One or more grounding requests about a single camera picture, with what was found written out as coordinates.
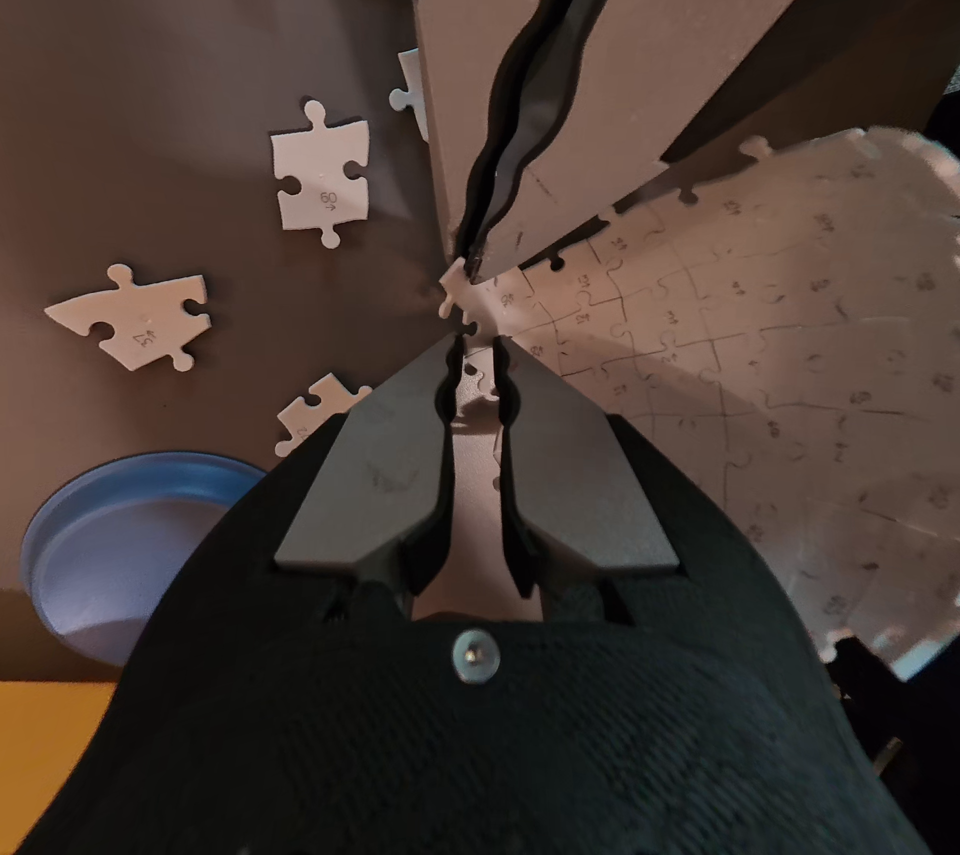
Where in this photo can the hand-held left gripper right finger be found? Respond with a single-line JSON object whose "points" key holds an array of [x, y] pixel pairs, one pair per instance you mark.
{"points": [[592, 495]]}

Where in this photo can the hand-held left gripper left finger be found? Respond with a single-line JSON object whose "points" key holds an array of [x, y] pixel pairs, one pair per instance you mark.
{"points": [[367, 495]]}

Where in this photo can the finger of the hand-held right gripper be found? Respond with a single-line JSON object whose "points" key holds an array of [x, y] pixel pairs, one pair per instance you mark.
{"points": [[675, 45], [457, 82]]}

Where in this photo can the white and blue puzzle ball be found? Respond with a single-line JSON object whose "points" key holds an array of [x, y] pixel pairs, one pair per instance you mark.
{"points": [[750, 382]]}

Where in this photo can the white puzzle piece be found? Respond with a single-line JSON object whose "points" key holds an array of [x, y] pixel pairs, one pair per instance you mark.
{"points": [[480, 375], [135, 319], [452, 285], [322, 180], [412, 90], [319, 409]]}

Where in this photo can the blue round stand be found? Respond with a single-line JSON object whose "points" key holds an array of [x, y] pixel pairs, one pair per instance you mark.
{"points": [[105, 555]]}

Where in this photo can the yellow plastic bin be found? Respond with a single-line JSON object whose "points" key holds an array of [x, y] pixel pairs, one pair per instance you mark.
{"points": [[37, 750]]}

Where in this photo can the person's dark clothed body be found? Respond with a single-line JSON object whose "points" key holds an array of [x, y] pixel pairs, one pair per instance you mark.
{"points": [[922, 757]]}

